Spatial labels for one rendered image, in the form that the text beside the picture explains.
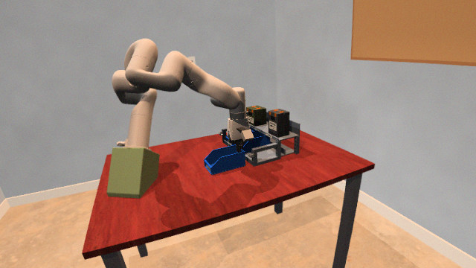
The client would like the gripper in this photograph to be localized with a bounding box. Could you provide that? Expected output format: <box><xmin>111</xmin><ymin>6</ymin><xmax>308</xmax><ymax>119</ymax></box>
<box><xmin>227</xmin><ymin>117</ymin><xmax>249</xmax><ymax>153</ymax></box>

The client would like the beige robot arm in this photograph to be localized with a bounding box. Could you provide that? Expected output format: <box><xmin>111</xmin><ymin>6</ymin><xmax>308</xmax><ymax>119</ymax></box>
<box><xmin>112</xmin><ymin>39</ymin><xmax>248</xmax><ymax>150</ymax></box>

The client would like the white shelf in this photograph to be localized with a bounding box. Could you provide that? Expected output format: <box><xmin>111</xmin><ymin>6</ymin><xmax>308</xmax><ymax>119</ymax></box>
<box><xmin>219</xmin><ymin>112</ymin><xmax>300</xmax><ymax>167</ymax></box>

